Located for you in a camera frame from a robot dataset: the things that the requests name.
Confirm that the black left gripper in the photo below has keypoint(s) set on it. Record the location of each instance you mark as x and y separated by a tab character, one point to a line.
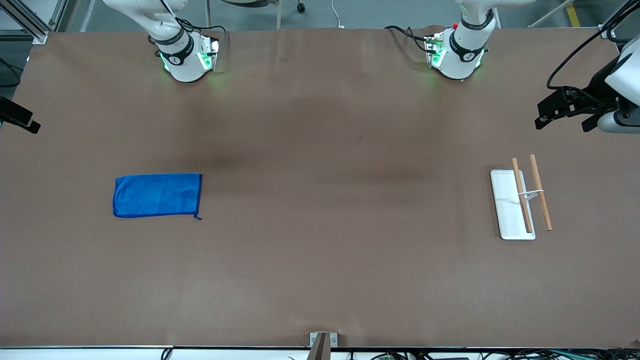
598	85

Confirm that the blue microfibre towel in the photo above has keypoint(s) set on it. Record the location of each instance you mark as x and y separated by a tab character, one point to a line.
155	195

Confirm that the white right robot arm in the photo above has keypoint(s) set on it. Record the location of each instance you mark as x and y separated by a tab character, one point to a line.
186	67

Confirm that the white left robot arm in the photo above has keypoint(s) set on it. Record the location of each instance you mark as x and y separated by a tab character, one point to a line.
462	57

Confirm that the white towel rack base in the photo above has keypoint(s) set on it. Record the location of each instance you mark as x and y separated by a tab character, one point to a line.
507	212

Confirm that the wooden rack rod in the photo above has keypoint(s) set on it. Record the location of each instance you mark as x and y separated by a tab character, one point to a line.
545	210
522	197

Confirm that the black caster wheel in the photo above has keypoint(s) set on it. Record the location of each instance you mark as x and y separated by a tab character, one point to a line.
300	7

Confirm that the aluminium frame profile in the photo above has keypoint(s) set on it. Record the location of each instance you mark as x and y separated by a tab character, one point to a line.
37	34

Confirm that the small aluminium frame corner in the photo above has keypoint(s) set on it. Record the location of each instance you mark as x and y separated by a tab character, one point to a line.
607	34

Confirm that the metal table edge bracket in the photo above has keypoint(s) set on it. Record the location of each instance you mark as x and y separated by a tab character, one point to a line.
333	340

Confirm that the brown camera post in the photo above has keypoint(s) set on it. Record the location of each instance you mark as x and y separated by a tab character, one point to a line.
320	350

